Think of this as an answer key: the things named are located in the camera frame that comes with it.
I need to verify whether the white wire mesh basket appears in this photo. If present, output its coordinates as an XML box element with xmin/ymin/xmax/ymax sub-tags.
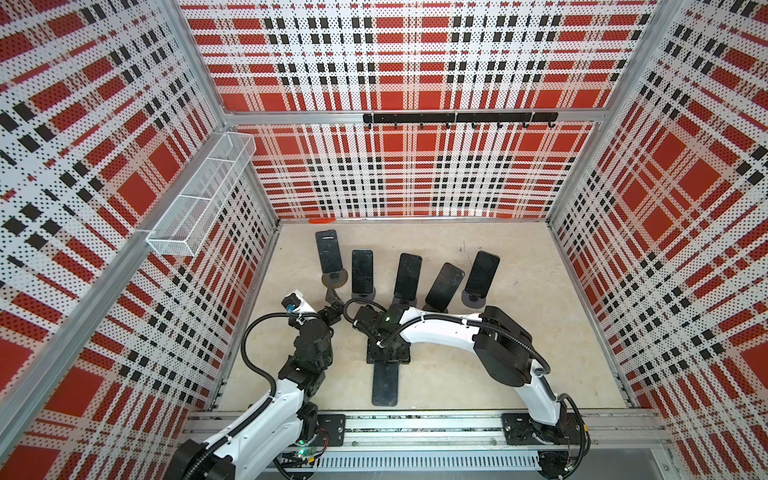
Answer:
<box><xmin>147</xmin><ymin>132</ymin><xmax>255</xmax><ymax>257</ymax></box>

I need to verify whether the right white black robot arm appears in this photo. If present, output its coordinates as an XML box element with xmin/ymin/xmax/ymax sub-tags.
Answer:
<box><xmin>342</xmin><ymin>299</ymin><xmax>591</xmax><ymax>451</ymax></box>

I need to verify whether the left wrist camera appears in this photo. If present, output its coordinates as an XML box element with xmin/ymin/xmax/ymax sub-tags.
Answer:
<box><xmin>281</xmin><ymin>290</ymin><xmax>317</xmax><ymax>316</ymax></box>

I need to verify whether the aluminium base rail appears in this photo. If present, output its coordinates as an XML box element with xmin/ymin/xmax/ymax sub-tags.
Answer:
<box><xmin>179</xmin><ymin>409</ymin><xmax>673</xmax><ymax>475</ymax></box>

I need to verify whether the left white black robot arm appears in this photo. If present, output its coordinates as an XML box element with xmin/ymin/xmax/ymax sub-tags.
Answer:
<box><xmin>164</xmin><ymin>289</ymin><xmax>343</xmax><ymax>479</ymax></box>

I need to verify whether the black hook rail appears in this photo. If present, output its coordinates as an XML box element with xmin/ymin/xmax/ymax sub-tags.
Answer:
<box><xmin>362</xmin><ymin>111</ymin><xmax>559</xmax><ymax>126</ymax></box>

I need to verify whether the black phone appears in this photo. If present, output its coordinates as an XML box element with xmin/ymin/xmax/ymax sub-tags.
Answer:
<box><xmin>371</xmin><ymin>361</ymin><xmax>399</xmax><ymax>407</ymax></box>
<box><xmin>394</xmin><ymin>253</ymin><xmax>422</xmax><ymax>300</ymax></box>
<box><xmin>352</xmin><ymin>249</ymin><xmax>375</xmax><ymax>293</ymax></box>
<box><xmin>464</xmin><ymin>251</ymin><xmax>500</xmax><ymax>298</ymax></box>
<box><xmin>315</xmin><ymin>229</ymin><xmax>344</xmax><ymax>274</ymax></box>
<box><xmin>425</xmin><ymin>262</ymin><xmax>465</xmax><ymax>313</ymax></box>

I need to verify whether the grey phone stand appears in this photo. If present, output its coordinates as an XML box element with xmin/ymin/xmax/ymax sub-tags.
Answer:
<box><xmin>392</xmin><ymin>297</ymin><xmax>417</xmax><ymax>307</ymax></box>
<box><xmin>321</xmin><ymin>268</ymin><xmax>349</xmax><ymax>290</ymax></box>
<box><xmin>351</xmin><ymin>288</ymin><xmax>376</xmax><ymax>301</ymax></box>

